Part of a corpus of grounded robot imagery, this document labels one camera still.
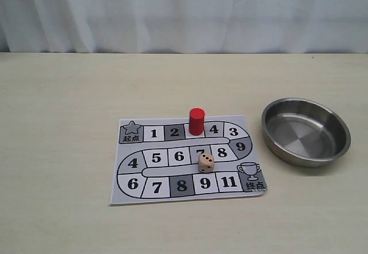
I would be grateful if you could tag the red cylinder game piece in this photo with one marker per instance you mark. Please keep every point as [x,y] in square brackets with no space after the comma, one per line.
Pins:
[196,121]

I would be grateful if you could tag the white curtain backdrop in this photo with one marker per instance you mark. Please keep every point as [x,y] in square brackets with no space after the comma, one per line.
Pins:
[184,26]

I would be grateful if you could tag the paper number game board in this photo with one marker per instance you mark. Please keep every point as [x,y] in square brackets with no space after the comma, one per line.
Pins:
[157,161]

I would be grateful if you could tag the beige wooden die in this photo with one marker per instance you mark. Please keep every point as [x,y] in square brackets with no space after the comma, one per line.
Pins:
[206,163]

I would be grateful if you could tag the round stainless steel dish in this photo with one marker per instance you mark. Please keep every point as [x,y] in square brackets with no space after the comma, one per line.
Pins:
[304,133]

